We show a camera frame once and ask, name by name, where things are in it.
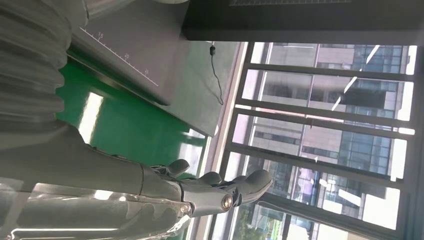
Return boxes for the green conveyor belt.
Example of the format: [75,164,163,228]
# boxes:
[55,57,209,240]

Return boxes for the black scanner platform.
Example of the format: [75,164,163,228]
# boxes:
[67,0,190,107]

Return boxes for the thin black cable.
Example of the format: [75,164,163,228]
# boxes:
[209,41,225,106]

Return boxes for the black scanner column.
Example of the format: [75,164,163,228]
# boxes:
[181,0,424,46]

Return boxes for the dark window frame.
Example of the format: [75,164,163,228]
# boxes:
[218,41,424,240]

